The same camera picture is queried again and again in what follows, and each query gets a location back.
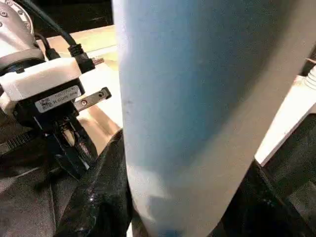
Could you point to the white plastic table top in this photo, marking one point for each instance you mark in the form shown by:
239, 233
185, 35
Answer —
291, 118

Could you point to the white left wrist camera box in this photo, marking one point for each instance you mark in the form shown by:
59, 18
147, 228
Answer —
42, 86

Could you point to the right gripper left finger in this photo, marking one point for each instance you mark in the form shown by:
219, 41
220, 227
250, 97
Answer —
96, 197

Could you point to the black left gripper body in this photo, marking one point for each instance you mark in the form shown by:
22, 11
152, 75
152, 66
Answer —
47, 123

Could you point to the black work mat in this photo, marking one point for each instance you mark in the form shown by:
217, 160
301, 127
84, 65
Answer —
296, 177

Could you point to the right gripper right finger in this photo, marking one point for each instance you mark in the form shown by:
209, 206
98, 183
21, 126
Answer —
266, 207

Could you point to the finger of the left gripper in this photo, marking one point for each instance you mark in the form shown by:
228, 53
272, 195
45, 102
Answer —
74, 153

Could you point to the white plastic table leg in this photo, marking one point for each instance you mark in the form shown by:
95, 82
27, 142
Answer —
311, 76
207, 98

